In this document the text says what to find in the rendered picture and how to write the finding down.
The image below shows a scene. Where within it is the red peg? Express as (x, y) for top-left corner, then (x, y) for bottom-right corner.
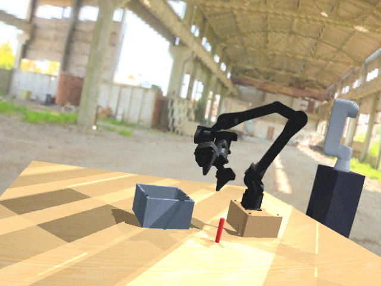
(215, 217), (225, 243)

